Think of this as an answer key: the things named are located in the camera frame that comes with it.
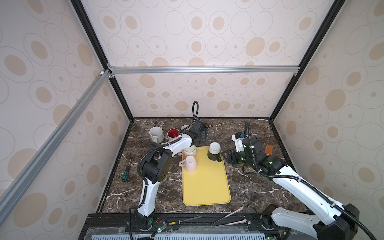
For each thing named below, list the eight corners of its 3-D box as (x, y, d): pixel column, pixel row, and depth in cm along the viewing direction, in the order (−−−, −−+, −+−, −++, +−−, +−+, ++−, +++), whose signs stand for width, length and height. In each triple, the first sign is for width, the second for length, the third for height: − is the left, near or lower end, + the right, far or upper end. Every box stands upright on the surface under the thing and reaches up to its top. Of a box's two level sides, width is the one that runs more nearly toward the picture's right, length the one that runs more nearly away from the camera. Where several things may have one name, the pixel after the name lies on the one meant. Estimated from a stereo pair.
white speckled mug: (153, 148, 104) (149, 140, 97) (151, 135, 111) (149, 127, 104) (165, 145, 105) (163, 138, 98) (163, 133, 113) (161, 124, 106)
